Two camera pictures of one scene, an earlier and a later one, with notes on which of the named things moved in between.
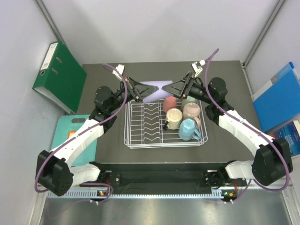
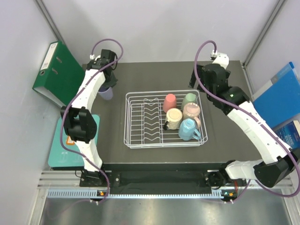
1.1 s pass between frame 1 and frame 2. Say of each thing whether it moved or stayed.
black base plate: stayed
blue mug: stayed
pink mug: stayed
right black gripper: moved
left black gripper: moved
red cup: stayed
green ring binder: stayed
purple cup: moved
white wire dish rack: stayed
